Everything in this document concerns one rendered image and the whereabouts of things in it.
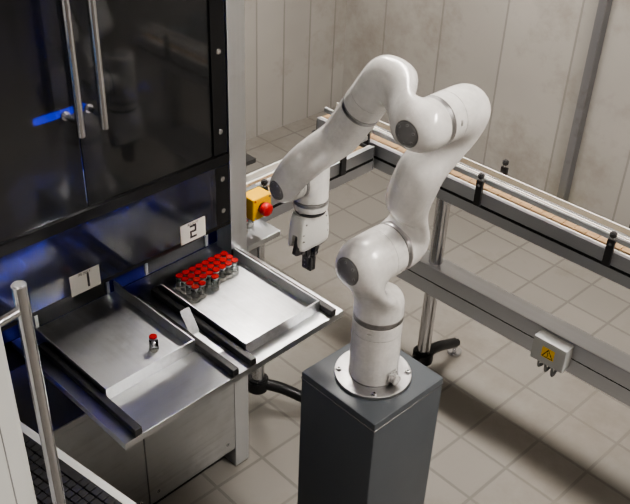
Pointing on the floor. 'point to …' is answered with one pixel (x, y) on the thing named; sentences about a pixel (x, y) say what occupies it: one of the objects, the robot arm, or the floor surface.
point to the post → (233, 22)
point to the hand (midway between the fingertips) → (308, 261)
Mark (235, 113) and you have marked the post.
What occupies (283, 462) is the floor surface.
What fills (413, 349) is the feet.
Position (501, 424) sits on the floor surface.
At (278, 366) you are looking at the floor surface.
